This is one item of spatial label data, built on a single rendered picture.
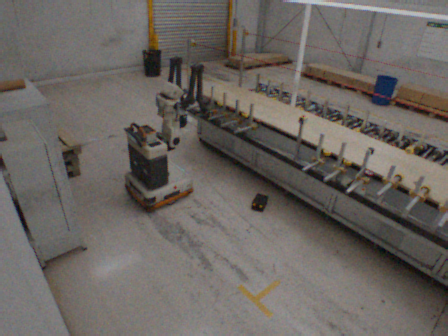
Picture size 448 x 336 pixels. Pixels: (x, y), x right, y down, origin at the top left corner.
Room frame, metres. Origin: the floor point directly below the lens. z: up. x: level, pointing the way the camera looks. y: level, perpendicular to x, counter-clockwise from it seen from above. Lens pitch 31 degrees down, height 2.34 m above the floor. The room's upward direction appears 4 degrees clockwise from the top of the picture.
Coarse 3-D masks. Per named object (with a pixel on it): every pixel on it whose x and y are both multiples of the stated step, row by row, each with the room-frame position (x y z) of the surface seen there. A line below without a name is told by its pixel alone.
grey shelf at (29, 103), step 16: (0, 96) 2.16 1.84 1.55; (16, 96) 2.18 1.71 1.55; (32, 96) 2.19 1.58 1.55; (0, 112) 1.84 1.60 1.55; (16, 112) 1.90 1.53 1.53; (32, 112) 1.97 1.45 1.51; (48, 112) 2.04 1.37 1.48; (48, 128) 2.02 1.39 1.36; (48, 144) 2.01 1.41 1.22; (64, 176) 2.05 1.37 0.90; (64, 192) 2.02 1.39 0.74; (64, 240) 1.94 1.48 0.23; (80, 240) 2.05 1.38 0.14; (48, 256) 1.82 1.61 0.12
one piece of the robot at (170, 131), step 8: (160, 96) 3.26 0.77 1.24; (160, 104) 3.20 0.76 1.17; (168, 104) 3.09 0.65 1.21; (176, 104) 3.12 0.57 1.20; (160, 112) 3.19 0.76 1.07; (168, 112) 3.15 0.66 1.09; (168, 120) 3.17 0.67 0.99; (168, 128) 3.17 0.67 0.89; (176, 128) 3.18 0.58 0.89; (168, 136) 3.16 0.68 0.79; (176, 136) 3.18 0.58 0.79; (176, 144) 3.17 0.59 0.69
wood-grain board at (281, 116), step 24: (216, 96) 4.40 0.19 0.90; (240, 96) 4.48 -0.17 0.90; (264, 96) 4.55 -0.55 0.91; (264, 120) 3.58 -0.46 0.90; (288, 120) 3.64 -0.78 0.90; (312, 120) 3.70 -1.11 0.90; (312, 144) 3.01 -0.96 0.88; (336, 144) 3.03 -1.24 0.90; (360, 144) 3.08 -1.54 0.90; (384, 144) 3.13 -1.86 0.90; (384, 168) 2.56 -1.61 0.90; (408, 168) 2.59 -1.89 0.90; (432, 168) 2.63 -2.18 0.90; (432, 192) 2.17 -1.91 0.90
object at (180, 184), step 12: (168, 168) 3.27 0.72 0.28; (180, 168) 3.30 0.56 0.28; (132, 180) 2.96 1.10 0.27; (180, 180) 3.02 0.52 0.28; (192, 180) 3.10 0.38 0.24; (132, 192) 2.94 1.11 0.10; (144, 192) 2.74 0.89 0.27; (156, 192) 2.76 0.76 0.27; (168, 192) 2.86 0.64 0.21; (180, 192) 2.98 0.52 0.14; (144, 204) 2.72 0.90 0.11; (156, 204) 2.74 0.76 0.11
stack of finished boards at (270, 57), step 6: (252, 54) 11.39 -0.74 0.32; (258, 54) 11.48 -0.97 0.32; (264, 54) 11.58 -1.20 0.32; (270, 54) 11.68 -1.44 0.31; (276, 54) 11.78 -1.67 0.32; (282, 54) 11.83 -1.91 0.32; (228, 60) 10.56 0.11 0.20; (234, 60) 10.36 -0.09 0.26; (246, 60) 10.21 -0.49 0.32; (252, 60) 10.33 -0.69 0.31; (258, 60) 10.53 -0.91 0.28; (264, 60) 10.74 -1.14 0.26; (270, 60) 10.98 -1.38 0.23; (276, 60) 11.22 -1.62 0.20; (282, 60) 11.50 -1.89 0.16
